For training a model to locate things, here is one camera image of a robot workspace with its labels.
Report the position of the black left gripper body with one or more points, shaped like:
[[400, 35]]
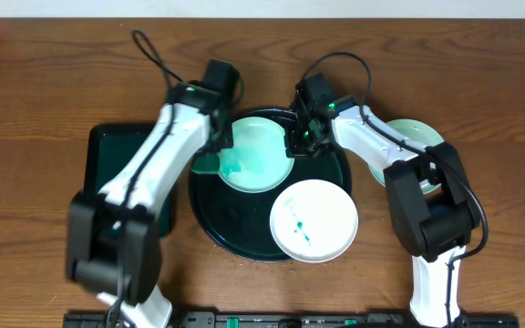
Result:
[[221, 138]]

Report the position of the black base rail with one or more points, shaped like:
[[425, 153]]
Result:
[[393, 320]]

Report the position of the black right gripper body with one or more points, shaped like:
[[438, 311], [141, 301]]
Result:
[[303, 141]]

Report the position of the black rectangular water tray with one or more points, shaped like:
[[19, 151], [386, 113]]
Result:
[[110, 148]]

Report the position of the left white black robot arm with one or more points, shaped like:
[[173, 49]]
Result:
[[113, 237]]

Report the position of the green yellow scrub sponge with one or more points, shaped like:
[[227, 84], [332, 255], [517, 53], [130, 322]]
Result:
[[208, 164]]

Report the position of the mint green plate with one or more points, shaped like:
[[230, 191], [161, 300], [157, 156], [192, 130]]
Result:
[[257, 161], [417, 131]]

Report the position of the round black serving tray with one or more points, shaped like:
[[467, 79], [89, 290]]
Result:
[[239, 221]]

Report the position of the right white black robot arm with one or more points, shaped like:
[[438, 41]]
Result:
[[432, 207]]

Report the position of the white plate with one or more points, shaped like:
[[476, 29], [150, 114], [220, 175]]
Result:
[[314, 221]]

